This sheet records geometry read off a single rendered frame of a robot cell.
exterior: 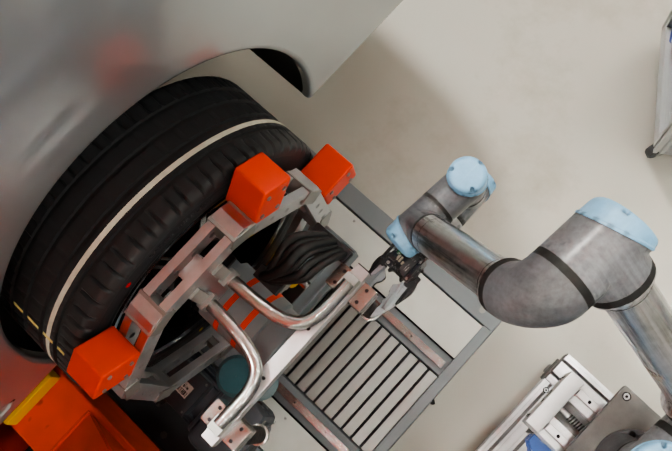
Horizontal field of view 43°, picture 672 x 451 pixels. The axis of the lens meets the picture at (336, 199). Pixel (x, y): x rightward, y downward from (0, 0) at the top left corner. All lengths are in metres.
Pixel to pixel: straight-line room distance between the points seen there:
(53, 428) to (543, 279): 1.19
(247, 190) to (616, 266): 0.61
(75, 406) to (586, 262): 1.20
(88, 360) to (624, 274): 0.87
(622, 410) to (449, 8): 1.54
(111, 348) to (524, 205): 1.47
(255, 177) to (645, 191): 1.51
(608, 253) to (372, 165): 1.47
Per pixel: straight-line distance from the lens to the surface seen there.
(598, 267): 1.27
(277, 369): 1.57
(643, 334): 1.39
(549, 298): 1.25
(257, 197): 1.46
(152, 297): 1.50
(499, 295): 1.29
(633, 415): 1.75
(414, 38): 2.79
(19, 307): 1.68
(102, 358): 1.53
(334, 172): 1.72
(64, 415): 2.02
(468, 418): 2.53
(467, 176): 1.58
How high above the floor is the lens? 2.53
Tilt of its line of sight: 74 degrees down
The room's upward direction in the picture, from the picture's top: 24 degrees counter-clockwise
